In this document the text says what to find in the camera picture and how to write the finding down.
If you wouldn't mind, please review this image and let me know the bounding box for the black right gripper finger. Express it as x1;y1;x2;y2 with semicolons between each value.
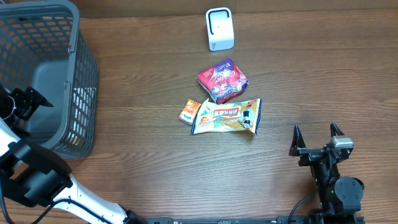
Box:
289;124;307;156
330;122;344;137

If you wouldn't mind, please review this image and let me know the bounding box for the yellow white snack bag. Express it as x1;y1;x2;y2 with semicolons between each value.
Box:
191;98;262;134

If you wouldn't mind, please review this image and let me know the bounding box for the red purple snack pack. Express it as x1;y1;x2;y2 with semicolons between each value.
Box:
197;58;249;105

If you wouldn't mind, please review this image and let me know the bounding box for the small orange white packet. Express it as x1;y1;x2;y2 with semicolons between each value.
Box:
179;99;201;125

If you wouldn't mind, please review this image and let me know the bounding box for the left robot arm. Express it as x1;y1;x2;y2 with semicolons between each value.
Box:
1;87;144;223

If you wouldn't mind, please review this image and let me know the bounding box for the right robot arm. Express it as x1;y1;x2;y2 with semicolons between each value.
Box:
287;123;364;223

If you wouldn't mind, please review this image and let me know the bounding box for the white barcode scanner stand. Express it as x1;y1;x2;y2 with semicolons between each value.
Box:
205;7;234;51

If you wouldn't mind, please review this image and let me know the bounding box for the grey plastic shopping basket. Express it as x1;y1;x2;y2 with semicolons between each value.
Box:
1;1;99;159

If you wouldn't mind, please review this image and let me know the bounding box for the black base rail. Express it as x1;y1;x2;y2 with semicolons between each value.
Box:
144;216;318;224

